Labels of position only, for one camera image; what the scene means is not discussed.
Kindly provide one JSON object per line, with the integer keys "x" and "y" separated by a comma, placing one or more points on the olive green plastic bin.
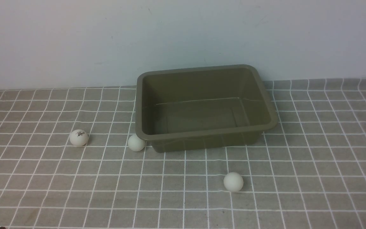
{"x": 205, "y": 107}

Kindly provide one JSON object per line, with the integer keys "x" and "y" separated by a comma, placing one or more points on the plain white ping-pong ball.
{"x": 136, "y": 144}

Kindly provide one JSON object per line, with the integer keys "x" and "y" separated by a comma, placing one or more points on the white ping-pong ball front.
{"x": 233, "y": 182}

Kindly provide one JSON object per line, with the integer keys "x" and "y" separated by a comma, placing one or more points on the white ping-pong ball with logo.
{"x": 78, "y": 137}

